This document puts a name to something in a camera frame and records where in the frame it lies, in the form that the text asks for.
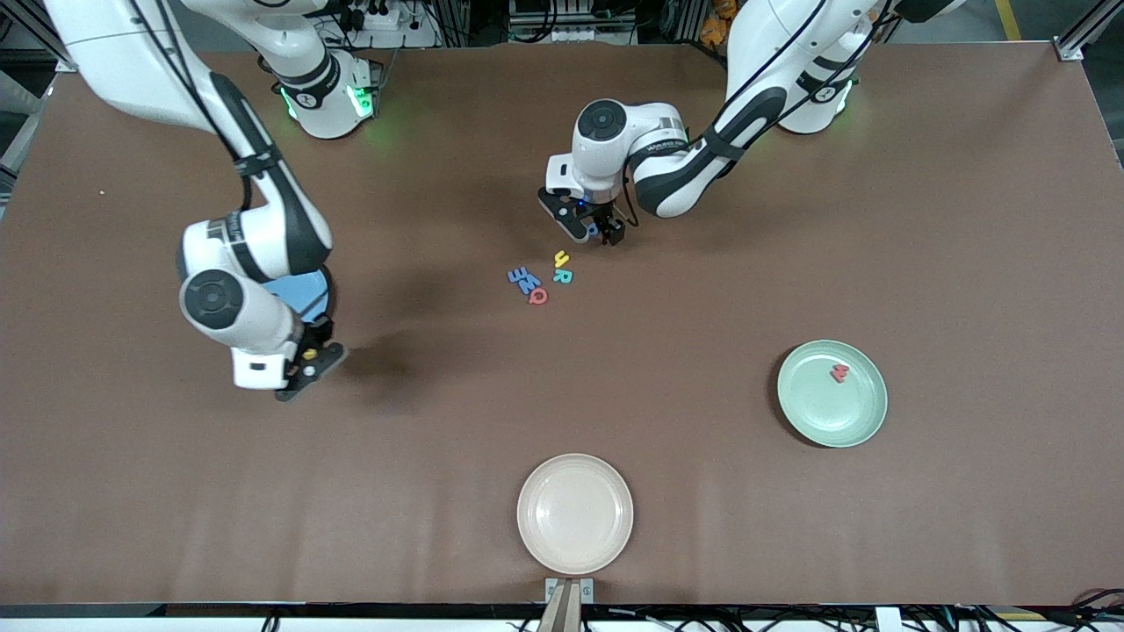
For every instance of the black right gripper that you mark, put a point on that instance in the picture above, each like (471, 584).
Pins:
(318, 336)

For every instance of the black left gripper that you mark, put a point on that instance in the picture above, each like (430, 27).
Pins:
(609, 226)

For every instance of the blue foam lowercase m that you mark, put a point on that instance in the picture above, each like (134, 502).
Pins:
(522, 276)

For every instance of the red foam uppercase Q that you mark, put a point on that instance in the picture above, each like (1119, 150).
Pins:
(532, 297)

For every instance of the red foam lowercase w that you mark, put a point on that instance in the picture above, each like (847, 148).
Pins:
(839, 374)

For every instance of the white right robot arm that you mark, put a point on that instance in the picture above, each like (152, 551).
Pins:
(263, 320)

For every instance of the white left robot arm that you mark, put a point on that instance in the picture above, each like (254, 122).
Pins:
(606, 154)

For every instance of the blue plate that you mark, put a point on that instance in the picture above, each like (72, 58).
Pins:
(303, 290)

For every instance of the teal foam uppercase R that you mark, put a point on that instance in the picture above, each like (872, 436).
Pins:
(557, 277)

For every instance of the beige plate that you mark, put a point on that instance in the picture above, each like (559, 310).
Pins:
(575, 513)

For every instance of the green plate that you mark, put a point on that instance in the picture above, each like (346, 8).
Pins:
(832, 412)

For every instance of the metal equipment rack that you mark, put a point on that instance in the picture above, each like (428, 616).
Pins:
(571, 35)

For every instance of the bag of orange items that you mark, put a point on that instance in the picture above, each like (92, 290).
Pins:
(713, 31)

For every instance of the white plastic block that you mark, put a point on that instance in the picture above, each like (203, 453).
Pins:
(889, 621)

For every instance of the aluminium frame profile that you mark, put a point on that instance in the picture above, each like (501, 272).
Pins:
(66, 64)
(1067, 50)

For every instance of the silver camera mount bracket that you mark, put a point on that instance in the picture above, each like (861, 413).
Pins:
(569, 614)

